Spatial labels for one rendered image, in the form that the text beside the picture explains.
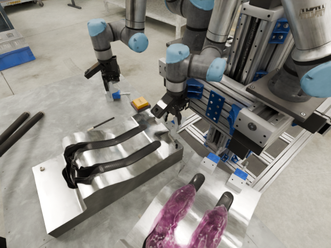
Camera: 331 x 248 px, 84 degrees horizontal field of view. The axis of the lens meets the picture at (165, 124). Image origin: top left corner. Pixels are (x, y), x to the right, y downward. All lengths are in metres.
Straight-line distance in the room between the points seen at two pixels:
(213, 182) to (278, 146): 1.18
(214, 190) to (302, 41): 0.49
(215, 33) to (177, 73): 0.18
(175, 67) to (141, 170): 0.37
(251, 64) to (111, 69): 0.65
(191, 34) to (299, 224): 1.49
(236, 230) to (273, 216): 1.10
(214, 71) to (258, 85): 0.26
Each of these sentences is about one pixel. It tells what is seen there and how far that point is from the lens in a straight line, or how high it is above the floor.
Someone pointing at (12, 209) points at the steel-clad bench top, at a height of 0.80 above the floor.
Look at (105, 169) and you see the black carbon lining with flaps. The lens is 0.66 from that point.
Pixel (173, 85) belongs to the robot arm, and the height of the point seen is 1.08.
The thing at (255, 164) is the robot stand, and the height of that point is 0.21.
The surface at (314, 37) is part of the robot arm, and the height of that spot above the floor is 1.29.
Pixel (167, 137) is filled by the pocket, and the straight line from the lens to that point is 0.77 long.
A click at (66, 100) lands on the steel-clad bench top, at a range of 1.17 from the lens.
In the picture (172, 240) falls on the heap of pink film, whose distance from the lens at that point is 0.58.
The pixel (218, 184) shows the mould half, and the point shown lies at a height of 0.86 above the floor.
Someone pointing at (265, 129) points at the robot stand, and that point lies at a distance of 0.72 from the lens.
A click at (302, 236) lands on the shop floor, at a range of 1.77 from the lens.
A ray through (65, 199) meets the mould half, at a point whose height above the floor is 0.86.
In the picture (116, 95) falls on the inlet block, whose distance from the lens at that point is 1.04.
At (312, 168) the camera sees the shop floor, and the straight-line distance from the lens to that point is 2.12.
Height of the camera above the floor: 1.46
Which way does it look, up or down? 48 degrees down
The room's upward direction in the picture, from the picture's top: straight up
